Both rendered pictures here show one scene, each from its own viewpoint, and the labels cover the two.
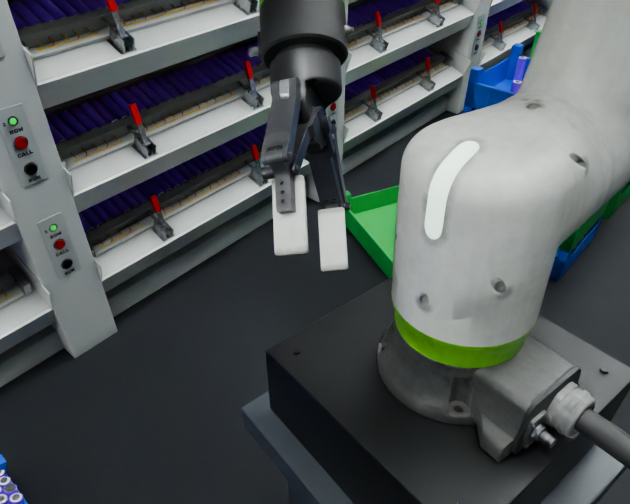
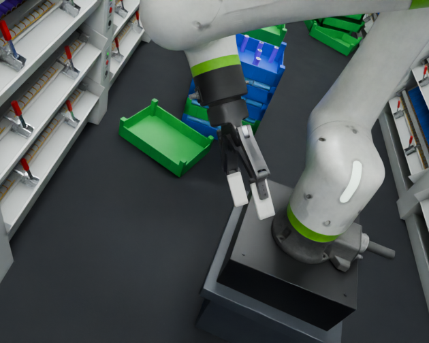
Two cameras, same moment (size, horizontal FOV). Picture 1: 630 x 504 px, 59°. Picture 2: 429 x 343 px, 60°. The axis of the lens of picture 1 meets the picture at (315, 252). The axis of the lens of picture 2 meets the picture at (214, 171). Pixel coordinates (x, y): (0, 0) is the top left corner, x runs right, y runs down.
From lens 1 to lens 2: 0.49 m
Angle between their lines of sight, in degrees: 36
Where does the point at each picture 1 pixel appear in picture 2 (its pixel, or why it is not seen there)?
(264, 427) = (220, 292)
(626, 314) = (280, 160)
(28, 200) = not seen: outside the picture
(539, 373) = (353, 233)
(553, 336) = not seen: hidden behind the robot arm
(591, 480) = not seen: hidden behind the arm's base
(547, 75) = (347, 110)
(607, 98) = (370, 120)
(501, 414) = (345, 254)
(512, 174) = (376, 175)
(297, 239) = (269, 209)
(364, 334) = (263, 233)
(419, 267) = (330, 211)
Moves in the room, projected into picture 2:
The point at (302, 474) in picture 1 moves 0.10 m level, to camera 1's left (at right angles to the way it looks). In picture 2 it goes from (250, 307) to (212, 329)
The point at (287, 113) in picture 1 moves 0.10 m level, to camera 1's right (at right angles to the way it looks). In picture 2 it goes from (255, 148) to (296, 136)
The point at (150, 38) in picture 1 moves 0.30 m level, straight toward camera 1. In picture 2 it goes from (26, 52) to (119, 135)
